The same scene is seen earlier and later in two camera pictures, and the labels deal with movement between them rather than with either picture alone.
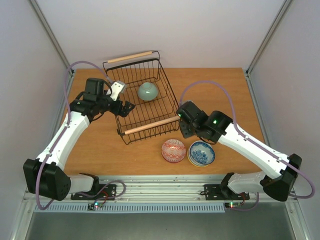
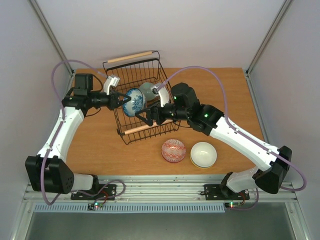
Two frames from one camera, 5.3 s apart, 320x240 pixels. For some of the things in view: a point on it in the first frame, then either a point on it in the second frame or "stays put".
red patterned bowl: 173,150 stays put
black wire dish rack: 156,111 stays put
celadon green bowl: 147,91 stays put
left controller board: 96,205 stays put
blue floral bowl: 201,153 → 137,101
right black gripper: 186,128 → 154,115
